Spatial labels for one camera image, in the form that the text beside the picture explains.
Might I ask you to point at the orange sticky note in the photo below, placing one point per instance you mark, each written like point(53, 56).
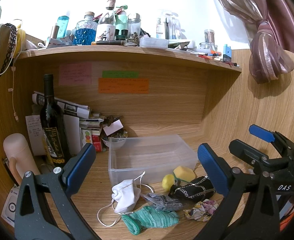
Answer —
point(123, 85)

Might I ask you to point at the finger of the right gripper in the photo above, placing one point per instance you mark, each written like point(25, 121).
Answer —
point(246, 153)
point(263, 134)

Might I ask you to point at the wooden shelf board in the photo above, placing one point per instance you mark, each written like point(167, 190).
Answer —
point(169, 57)

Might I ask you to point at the pink striped curtain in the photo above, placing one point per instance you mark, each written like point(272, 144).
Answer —
point(270, 28)

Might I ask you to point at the white paper card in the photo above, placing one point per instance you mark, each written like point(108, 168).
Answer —
point(115, 126)

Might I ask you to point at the small bowl of trinkets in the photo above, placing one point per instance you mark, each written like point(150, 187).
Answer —
point(115, 140)

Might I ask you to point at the clear flat plastic case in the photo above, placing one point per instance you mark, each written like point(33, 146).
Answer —
point(157, 43)

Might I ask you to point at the grey patterned cloth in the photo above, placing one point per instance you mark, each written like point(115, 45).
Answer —
point(162, 202)

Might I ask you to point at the yellow sponge block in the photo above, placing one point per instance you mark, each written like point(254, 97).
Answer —
point(185, 174)

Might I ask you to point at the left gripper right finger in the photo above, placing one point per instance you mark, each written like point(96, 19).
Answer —
point(249, 209)

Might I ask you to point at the mint green spray bottle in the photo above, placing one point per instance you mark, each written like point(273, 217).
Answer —
point(122, 30)

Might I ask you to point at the white face mask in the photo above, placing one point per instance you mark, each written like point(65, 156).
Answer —
point(124, 198)

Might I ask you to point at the pink thermos flask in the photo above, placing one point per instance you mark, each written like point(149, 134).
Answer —
point(19, 156)

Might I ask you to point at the clear plastic storage box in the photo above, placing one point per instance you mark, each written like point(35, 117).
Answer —
point(157, 156)

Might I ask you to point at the pink sticky note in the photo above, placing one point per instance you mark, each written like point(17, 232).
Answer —
point(75, 74)

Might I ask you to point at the dark wine bottle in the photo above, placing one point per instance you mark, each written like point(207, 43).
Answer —
point(52, 123)

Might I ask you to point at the blue faceted glass bottle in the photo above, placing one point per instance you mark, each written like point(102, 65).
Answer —
point(85, 30)

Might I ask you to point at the floral patterned cloth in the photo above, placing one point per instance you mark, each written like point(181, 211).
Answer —
point(202, 211)

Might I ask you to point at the stack of books and papers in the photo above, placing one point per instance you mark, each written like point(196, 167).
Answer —
point(80, 124)

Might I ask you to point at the green striped cloth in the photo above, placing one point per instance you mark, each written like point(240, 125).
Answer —
point(148, 217)

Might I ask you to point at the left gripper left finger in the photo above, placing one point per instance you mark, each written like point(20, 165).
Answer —
point(33, 217)

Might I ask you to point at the black pouch with chain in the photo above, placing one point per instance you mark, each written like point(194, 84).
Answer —
point(195, 191)

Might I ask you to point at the yellow round plush toy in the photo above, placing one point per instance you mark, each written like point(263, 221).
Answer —
point(168, 181)

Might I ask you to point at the green sticky note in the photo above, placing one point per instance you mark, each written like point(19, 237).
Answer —
point(120, 74)

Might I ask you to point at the turquoise plastic bottle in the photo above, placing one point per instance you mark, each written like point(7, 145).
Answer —
point(62, 23)

